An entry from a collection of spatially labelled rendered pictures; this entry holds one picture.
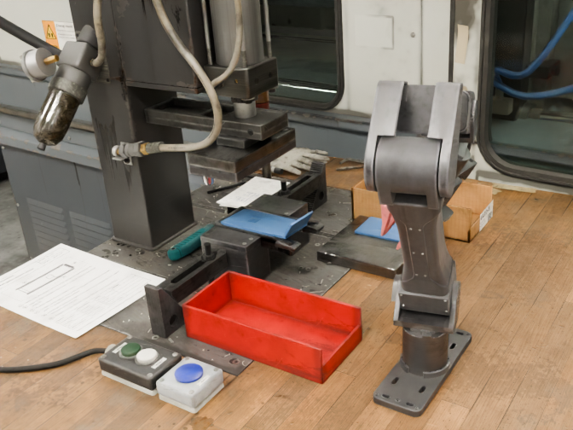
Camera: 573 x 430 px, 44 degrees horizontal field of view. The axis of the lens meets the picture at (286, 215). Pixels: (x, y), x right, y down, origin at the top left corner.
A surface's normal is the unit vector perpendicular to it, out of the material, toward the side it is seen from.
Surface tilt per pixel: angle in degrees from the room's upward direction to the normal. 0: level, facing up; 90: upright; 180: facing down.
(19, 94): 90
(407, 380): 0
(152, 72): 90
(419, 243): 118
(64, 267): 1
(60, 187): 90
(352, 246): 0
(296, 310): 90
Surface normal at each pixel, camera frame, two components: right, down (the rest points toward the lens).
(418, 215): -0.28, 0.80
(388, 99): -0.30, -0.32
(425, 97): -0.36, 0.13
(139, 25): -0.54, 0.40
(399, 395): -0.07, -0.90
